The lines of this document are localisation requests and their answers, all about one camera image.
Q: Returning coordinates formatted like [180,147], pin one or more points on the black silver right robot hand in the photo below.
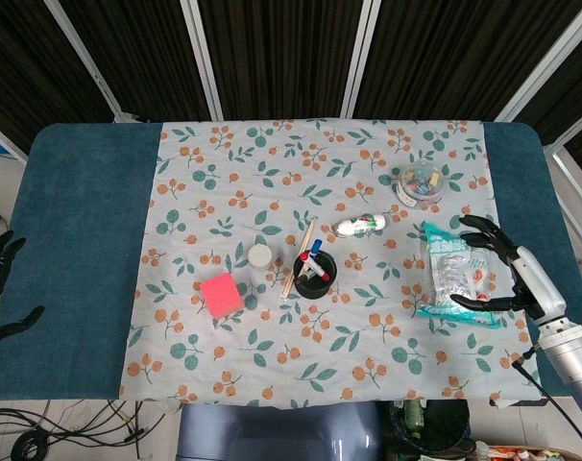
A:
[536,278]

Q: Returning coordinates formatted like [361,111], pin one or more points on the blue white marker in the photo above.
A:
[317,246]

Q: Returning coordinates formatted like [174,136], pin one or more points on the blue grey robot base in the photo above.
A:
[272,432]

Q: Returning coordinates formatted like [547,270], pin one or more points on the red capped white marker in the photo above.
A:
[316,269]

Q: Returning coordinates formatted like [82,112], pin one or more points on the black pen cup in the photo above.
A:
[315,289]

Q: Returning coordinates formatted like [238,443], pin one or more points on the teal blue table cover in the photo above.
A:
[80,240]

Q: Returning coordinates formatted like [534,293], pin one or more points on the teal edged clear snack bag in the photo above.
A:
[447,278]

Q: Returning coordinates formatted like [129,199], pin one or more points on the clear jar of coloured clips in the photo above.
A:
[418,185]

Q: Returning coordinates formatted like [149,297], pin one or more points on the cardboard box of bottles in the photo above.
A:
[526,453]

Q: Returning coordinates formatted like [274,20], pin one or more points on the black waste bin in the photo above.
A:
[440,427]

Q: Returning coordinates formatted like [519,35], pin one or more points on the white bottle with green label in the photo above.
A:
[363,224]

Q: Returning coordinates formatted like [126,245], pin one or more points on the pink foam cube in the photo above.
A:
[220,295]

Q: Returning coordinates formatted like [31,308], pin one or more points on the wooden chopstick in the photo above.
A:
[291,281]
[308,234]

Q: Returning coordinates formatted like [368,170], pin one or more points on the small white lidded jar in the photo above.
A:
[260,255]

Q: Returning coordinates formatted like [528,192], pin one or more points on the floral printed tablecloth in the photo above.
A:
[272,346]

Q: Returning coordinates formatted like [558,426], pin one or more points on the dark partition screen white frames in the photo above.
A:
[281,53]

